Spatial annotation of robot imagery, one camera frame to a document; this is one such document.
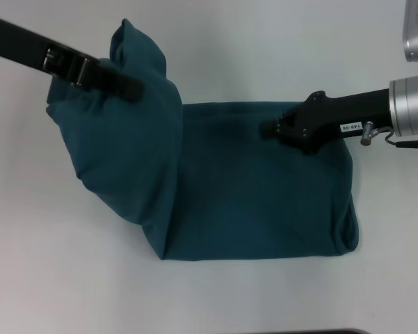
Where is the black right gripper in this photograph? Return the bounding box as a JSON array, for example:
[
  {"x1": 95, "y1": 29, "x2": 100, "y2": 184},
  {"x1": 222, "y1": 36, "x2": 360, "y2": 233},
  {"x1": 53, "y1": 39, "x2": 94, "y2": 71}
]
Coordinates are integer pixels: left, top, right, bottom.
[{"x1": 259, "y1": 89, "x2": 394, "y2": 156}]

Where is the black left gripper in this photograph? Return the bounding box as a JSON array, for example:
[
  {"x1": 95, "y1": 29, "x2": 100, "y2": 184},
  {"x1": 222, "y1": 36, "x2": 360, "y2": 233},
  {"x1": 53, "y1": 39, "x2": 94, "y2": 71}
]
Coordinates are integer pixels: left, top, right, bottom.
[{"x1": 0, "y1": 13, "x2": 146, "y2": 104}]

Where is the teal t-shirt with beige print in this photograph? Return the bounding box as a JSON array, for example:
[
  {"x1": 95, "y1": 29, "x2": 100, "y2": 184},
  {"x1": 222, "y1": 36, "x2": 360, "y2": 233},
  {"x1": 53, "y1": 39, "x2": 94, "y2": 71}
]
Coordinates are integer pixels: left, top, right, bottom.
[{"x1": 45, "y1": 17, "x2": 362, "y2": 261}]

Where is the right gripper cable with connector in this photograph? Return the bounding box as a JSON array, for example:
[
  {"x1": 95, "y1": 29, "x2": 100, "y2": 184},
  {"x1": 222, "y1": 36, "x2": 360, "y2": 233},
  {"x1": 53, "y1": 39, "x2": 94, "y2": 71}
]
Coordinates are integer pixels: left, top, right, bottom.
[{"x1": 359, "y1": 120, "x2": 418, "y2": 150}]

